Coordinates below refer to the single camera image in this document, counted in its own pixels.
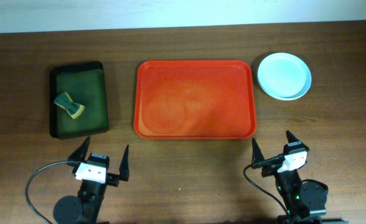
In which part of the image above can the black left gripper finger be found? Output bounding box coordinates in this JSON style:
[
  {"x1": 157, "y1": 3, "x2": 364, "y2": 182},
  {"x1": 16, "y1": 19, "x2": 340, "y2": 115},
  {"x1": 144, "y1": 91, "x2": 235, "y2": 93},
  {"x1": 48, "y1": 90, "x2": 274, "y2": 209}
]
[
  {"x1": 119, "y1": 145, "x2": 129, "y2": 181},
  {"x1": 68, "y1": 136, "x2": 90, "y2": 162}
]

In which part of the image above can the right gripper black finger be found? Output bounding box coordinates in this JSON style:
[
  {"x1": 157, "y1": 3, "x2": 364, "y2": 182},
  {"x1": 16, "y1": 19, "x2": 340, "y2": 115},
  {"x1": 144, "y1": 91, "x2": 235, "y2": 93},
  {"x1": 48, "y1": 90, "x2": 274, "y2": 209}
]
[
  {"x1": 286, "y1": 130, "x2": 306, "y2": 148},
  {"x1": 251, "y1": 138, "x2": 265, "y2": 164}
]

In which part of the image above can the yellow green sponge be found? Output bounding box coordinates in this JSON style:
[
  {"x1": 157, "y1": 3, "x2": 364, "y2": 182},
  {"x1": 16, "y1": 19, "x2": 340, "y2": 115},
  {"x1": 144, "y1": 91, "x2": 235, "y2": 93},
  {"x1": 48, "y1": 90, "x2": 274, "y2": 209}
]
[{"x1": 54, "y1": 92, "x2": 85, "y2": 119}]

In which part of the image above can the light blue plate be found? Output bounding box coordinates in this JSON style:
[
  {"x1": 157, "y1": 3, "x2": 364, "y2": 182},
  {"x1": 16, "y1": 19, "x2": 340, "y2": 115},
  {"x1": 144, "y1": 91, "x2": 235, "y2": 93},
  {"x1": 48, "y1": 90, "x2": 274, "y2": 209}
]
[{"x1": 256, "y1": 52, "x2": 312, "y2": 101}]

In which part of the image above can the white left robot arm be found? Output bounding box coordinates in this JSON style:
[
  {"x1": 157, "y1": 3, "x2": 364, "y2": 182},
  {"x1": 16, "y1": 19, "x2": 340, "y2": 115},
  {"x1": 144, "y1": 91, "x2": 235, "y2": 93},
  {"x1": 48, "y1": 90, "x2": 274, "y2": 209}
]
[{"x1": 53, "y1": 137, "x2": 129, "y2": 224}]

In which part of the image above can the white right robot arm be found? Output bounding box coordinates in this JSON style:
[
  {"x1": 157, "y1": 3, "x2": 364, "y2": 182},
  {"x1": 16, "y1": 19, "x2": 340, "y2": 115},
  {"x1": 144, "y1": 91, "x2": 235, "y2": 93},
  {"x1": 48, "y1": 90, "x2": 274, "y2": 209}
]
[{"x1": 249, "y1": 131, "x2": 329, "y2": 223}]

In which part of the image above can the dark green tray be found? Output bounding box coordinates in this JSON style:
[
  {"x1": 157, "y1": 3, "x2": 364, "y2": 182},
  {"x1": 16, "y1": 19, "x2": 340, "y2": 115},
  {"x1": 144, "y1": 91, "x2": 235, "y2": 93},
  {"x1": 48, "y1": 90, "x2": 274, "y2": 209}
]
[{"x1": 49, "y1": 61, "x2": 109, "y2": 139}]

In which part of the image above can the red plastic tray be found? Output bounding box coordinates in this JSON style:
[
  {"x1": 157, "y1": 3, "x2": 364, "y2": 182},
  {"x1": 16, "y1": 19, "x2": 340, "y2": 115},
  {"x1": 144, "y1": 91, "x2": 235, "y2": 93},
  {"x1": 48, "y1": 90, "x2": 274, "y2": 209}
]
[{"x1": 134, "y1": 60, "x2": 256, "y2": 139}]

